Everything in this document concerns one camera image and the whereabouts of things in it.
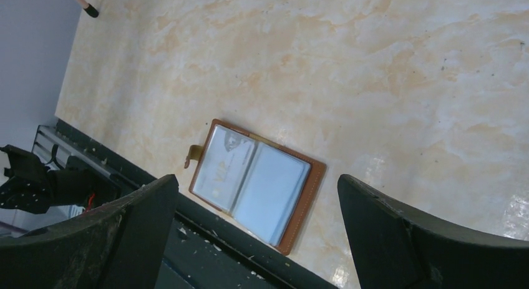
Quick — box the brown leather card holder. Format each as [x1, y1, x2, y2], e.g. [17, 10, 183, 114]
[184, 119, 327, 255]

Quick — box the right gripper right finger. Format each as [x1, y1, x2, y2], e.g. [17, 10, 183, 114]
[337, 174, 528, 288]

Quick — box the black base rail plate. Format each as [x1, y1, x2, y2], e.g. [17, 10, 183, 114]
[32, 120, 331, 288]

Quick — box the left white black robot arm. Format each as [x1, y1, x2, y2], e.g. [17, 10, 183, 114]
[1, 145, 121, 214]

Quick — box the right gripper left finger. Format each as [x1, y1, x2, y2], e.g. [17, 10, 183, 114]
[1, 175, 178, 288]

